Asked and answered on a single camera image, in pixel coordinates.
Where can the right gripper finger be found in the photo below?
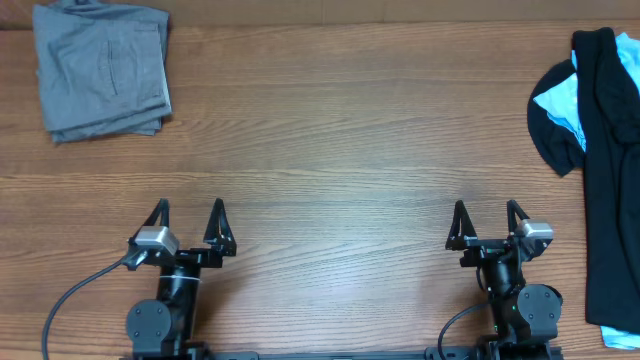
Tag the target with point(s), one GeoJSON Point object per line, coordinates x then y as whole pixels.
{"type": "Point", "coordinates": [461, 228]}
{"type": "Point", "coordinates": [515, 214]}

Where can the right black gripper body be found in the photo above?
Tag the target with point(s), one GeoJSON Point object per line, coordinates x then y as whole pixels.
{"type": "Point", "coordinates": [481, 255]}

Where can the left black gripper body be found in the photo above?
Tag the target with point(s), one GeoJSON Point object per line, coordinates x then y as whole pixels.
{"type": "Point", "coordinates": [193, 261]}

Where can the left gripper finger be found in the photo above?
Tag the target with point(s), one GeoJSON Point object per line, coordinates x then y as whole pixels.
{"type": "Point", "coordinates": [218, 231]}
{"type": "Point", "coordinates": [159, 215]}

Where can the grey shorts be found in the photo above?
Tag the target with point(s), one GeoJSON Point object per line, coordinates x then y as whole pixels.
{"type": "Point", "coordinates": [101, 69]}

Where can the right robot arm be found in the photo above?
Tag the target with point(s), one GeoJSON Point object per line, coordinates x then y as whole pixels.
{"type": "Point", "coordinates": [525, 316]}

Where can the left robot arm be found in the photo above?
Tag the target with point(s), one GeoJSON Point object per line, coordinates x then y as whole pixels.
{"type": "Point", "coordinates": [162, 327]}

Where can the light blue shirt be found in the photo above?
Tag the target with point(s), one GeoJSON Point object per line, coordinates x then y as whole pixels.
{"type": "Point", "coordinates": [565, 105]}

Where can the black garment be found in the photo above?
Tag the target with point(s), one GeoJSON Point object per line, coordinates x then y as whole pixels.
{"type": "Point", "coordinates": [607, 175]}

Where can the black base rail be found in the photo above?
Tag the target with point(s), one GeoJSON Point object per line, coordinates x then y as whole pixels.
{"type": "Point", "coordinates": [430, 353]}

